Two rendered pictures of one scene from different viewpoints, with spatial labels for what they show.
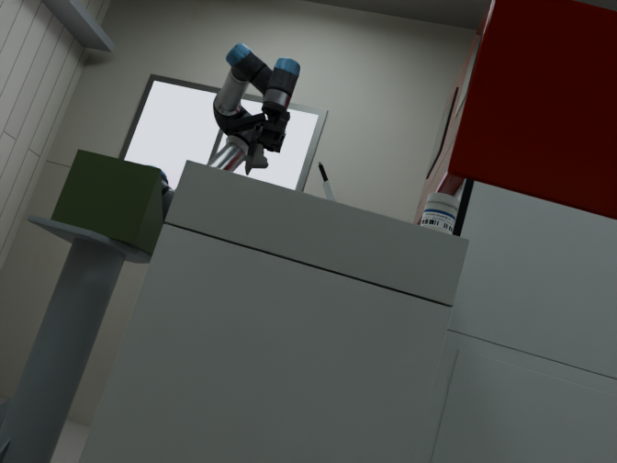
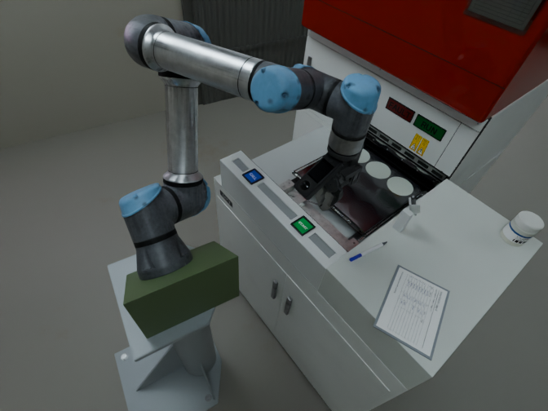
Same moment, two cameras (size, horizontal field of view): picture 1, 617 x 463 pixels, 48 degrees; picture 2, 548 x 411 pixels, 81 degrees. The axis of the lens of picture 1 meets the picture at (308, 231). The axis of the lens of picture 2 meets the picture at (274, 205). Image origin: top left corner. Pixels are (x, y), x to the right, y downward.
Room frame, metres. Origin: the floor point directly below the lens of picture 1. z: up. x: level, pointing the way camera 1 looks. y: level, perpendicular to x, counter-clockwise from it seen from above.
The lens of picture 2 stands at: (1.59, 0.72, 1.76)
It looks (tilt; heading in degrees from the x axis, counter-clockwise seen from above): 50 degrees down; 312
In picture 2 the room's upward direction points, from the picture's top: 6 degrees clockwise
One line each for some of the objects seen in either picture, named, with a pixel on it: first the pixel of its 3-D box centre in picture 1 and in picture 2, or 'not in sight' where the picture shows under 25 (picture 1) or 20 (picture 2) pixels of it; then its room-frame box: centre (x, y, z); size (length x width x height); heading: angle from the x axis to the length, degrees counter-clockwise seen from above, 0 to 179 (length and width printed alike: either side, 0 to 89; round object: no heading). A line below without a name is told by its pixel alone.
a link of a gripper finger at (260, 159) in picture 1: (257, 160); (333, 198); (1.86, 0.20, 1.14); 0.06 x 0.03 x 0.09; 85
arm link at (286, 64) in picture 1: (284, 79); (354, 106); (1.88, 0.20, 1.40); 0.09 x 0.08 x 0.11; 10
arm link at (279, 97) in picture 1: (275, 103); (345, 138); (1.88, 0.20, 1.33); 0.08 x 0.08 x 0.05
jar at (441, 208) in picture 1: (438, 218); (521, 228); (1.46, -0.27, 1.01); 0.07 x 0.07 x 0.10
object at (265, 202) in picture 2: not in sight; (275, 214); (2.05, 0.20, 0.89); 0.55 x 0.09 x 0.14; 175
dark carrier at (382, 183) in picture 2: not in sight; (360, 181); (1.96, -0.16, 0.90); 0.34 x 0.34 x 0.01; 85
